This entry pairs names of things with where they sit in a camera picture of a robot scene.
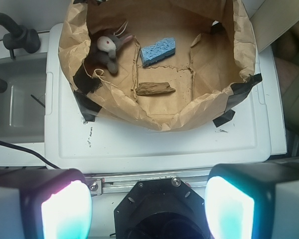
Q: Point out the blue sponge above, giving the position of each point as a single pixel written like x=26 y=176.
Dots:
x=158 y=51

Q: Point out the white plastic bin lid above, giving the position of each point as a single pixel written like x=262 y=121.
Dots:
x=108 y=145

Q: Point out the crumpled brown paper bag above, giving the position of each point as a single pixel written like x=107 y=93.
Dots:
x=212 y=70

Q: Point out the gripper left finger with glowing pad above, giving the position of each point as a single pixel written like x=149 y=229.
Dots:
x=44 y=204

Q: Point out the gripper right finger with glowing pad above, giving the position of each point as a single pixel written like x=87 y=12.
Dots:
x=253 y=201

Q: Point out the aluminium rail with screws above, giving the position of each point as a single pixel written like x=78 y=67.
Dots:
x=112 y=183

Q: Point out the brown wood chip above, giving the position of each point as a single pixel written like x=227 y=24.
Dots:
x=154 y=88

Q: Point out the grey sink basin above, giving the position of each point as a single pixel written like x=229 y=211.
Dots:
x=22 y=105

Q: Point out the grey plush bunny toy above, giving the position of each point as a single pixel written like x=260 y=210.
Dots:
x=107 y=48

